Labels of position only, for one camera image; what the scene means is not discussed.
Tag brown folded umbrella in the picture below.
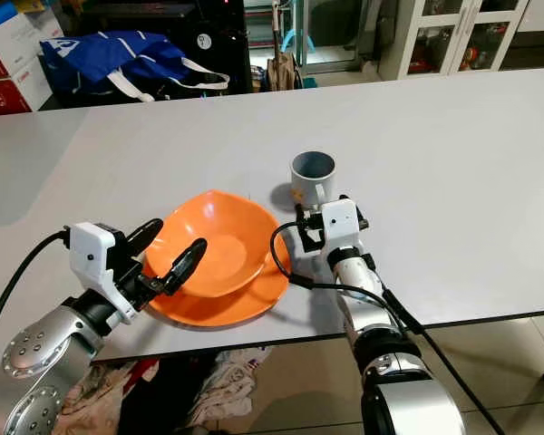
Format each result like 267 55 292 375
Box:
267 0 306 92

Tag blue bag with white straps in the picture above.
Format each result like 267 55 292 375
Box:
39 31 232 103

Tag orange bowl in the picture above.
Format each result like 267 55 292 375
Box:
141 188 262 299

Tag orange plate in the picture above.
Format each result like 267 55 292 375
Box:
147 258 292 329

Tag red garment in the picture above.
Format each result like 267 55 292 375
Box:
122 358 160 389

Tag red and white carton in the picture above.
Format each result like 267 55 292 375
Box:
0 56 54 118
0 11 43 82

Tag white crumpled garment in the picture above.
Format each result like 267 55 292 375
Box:
187 349 274 429

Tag white glass door cabinet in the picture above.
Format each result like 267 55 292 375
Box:
379 0 532 81

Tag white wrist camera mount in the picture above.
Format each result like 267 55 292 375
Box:
69 222 139 325
319 198 364 264

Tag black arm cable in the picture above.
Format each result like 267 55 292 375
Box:
0 228 73 354
269 220 507 435

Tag grey mug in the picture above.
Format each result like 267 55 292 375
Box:
289 150 338 212

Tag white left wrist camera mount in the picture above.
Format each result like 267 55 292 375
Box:
69 222 139 325

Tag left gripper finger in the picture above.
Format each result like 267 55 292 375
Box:
165 238 209 296
128 217 166 265

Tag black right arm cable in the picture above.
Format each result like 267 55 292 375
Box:
269 220 507 435

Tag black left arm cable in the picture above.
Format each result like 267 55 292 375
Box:
0 228 73 354

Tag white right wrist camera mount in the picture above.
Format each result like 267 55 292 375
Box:
319 198 364 264

